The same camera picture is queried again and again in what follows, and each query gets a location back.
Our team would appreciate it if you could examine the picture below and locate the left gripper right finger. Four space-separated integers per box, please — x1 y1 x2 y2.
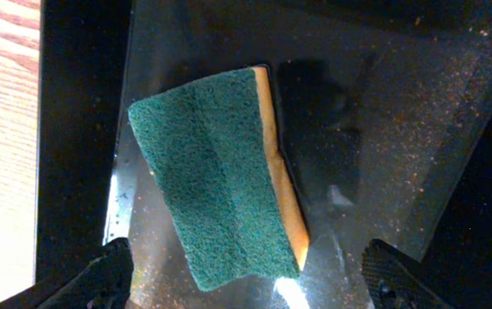
361 239 454 309

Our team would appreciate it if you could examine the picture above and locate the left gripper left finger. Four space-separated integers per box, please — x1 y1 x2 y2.
0 238 134 309

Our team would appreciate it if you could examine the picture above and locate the green yellow sponge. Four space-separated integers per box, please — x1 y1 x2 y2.
128 66 309 291

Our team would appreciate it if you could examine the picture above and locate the black rectangular tray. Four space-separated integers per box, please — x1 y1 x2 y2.
34 0 492 308

